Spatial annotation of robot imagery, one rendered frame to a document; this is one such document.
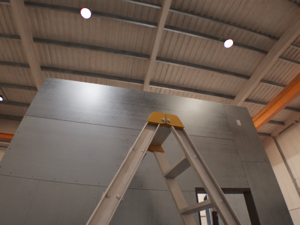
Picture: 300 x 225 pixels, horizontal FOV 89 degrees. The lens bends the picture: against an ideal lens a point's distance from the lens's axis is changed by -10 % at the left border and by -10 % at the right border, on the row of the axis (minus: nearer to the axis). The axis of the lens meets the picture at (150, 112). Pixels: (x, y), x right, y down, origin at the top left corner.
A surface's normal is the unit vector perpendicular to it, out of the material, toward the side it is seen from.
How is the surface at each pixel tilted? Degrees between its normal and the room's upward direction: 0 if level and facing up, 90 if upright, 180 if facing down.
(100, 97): 90
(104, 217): 88
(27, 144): 90
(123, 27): 176
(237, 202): 90
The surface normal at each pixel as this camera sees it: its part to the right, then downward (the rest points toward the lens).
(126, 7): -0.01, 0.82
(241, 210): -0.15, -0.62
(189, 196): 0.21, -0.61
